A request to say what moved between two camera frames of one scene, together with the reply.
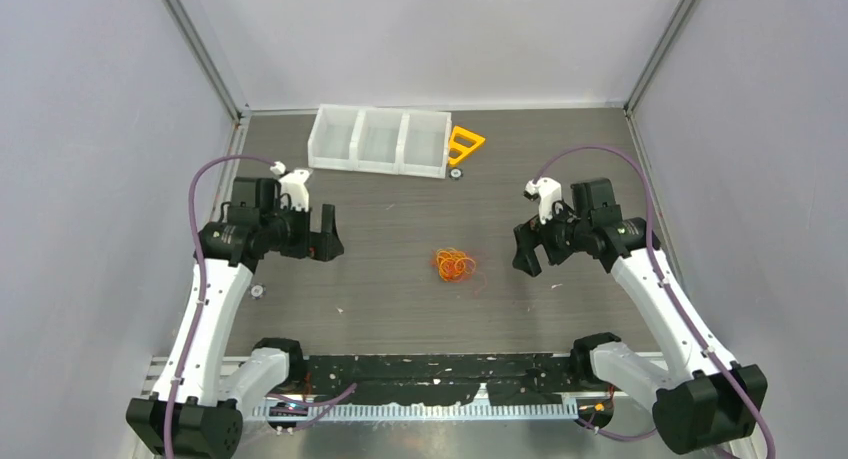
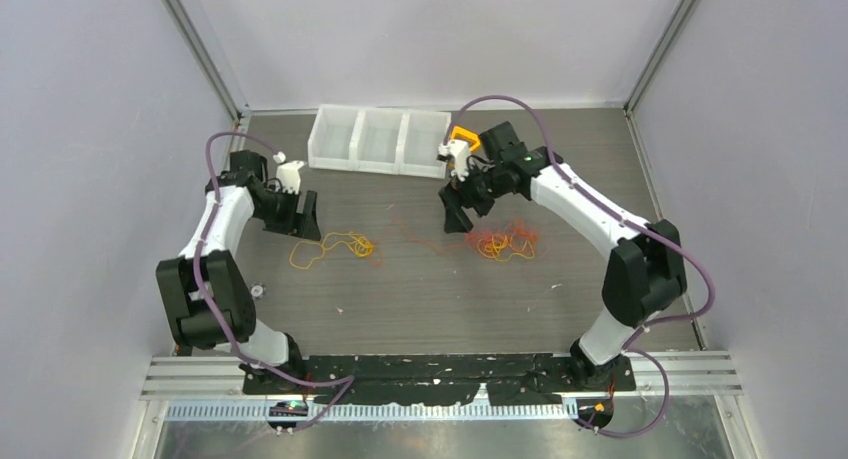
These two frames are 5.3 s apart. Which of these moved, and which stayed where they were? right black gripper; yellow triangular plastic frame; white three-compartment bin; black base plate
Moved: right black gripper
Stayed: white three-compartment bin; black base plate; yellow triangular plastic frame
